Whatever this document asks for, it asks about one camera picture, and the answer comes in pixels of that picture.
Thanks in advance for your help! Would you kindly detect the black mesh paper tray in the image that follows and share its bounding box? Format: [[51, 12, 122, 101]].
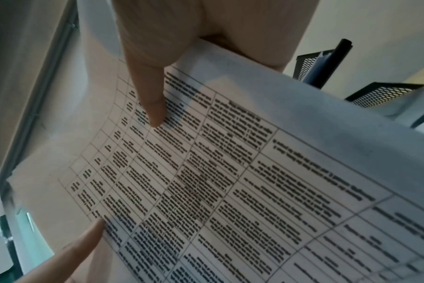
[[292, 38, 424, 129]]

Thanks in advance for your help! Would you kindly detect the person's right hand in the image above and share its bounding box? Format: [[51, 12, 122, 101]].
[[110, 0, 321, 128]]

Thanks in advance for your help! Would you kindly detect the person's left hand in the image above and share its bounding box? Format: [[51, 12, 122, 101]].
[[21, 218, 106, 283]]

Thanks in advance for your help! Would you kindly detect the window with black frame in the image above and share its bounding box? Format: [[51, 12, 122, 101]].
[[0, 0, 82, 277]]

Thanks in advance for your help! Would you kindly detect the grey roller blind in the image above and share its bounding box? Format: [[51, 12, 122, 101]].
[[0, 0, 71, 168]]

